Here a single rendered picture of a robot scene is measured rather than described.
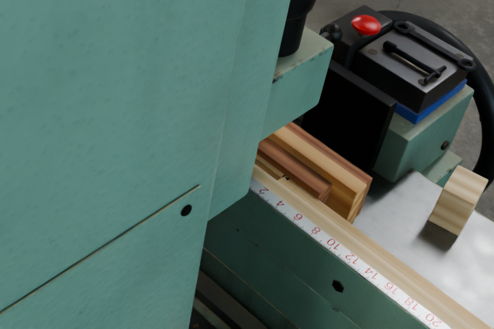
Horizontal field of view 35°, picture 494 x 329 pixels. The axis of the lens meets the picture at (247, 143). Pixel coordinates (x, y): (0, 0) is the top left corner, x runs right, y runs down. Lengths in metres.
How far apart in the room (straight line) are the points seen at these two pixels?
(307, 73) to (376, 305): 0.20
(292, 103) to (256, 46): 0.18
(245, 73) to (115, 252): 0.15
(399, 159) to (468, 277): 0.13
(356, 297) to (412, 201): 0.17
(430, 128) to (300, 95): 0.19
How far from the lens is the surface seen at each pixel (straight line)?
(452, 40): 0.96
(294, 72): 0.64
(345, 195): 0.72
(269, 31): 0.50
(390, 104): 0.75
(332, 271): 0.66
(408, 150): 0.79
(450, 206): 0.77
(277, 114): 0.66
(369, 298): 0.65
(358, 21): 0.80
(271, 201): 0.67
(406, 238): 0.76
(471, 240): 0.79
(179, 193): 0.44
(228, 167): 0.56
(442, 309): 0.65
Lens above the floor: 1.44
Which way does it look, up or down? 42 degrees down
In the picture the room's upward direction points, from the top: 12 degrees clockwise
